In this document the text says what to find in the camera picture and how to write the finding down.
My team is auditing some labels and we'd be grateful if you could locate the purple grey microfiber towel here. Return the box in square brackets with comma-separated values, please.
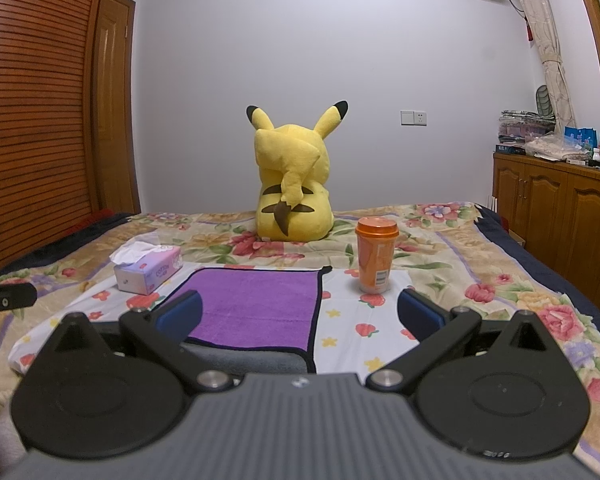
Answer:
[164, 266, 332, 373]

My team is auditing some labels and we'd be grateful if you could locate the pink tissue box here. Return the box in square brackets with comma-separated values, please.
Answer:
[109, 240, 182, 296]

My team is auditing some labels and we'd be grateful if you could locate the floral bed quilt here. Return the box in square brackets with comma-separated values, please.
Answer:
[0, 203, 600, 473]

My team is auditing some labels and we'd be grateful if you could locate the orange lidded plastic cup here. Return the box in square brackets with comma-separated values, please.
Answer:
[355, 217, 399, 294]

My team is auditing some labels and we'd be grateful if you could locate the brown wooden door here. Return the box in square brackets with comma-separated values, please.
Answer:
[92, 0, 140, 214]

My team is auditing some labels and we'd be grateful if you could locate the dark blue bed sheet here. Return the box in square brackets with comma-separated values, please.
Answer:
[475, 205, 600, 332]

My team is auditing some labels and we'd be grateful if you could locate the wooden sideboard cabinet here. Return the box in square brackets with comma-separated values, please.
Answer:
[492, 153, 600, 308]

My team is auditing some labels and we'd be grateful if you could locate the yellow Pikachu plush toy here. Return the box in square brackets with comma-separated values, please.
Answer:
[246, 101, 349, 242]

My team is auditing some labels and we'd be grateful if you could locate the folded clothes pile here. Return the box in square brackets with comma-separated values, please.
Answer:
[498, 110, 556, 145]

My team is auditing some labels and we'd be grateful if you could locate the blue box on cabinet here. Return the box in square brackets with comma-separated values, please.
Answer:
[564, 126, 597, 148]

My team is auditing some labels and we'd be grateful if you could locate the brown slatted wardrobe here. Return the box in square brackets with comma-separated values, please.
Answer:
[0, 0, 100, 270]

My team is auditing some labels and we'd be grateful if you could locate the beige patterned curtain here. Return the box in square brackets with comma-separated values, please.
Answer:
[519, 0, 576, 133]

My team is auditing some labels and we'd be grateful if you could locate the white wall switch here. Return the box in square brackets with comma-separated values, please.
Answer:
[400, 110, 427, 126]

